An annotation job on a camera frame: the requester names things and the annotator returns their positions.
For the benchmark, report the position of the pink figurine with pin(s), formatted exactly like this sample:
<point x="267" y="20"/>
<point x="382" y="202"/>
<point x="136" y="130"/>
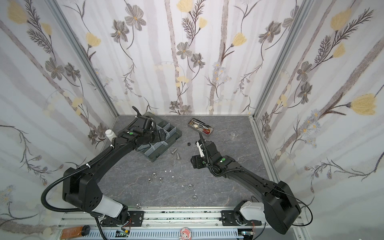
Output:
<point x="185" y="234"/>

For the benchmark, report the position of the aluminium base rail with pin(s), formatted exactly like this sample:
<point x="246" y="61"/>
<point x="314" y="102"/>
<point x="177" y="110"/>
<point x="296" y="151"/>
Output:
<point x="165" y="223"/>

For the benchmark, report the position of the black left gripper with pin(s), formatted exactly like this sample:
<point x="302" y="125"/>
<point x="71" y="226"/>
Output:
<point x="158" y="138"/>

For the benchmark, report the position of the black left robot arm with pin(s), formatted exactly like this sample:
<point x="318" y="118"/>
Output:
<point x="80" y="186"/>

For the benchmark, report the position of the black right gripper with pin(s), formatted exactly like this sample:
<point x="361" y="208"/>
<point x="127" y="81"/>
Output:
<point x="202" y="148"/>

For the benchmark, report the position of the green compartment organizer box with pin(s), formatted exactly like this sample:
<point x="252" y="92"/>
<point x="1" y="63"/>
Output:
<point x="153" y="150"/>

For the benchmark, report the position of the clear plastic measuring beaker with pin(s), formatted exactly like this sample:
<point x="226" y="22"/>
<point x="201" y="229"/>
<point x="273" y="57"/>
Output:
<point x="233" y="136"/>

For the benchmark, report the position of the white plastic bottle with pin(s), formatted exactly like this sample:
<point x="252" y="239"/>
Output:
<point x="110" y="134"/>

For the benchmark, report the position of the orange object on rail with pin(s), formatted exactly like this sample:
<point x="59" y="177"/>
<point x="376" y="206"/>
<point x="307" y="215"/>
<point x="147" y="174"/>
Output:
<point x="75" y="232"/>

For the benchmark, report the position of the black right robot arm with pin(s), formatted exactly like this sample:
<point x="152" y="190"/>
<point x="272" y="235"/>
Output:
<point x="277" y="207"/>

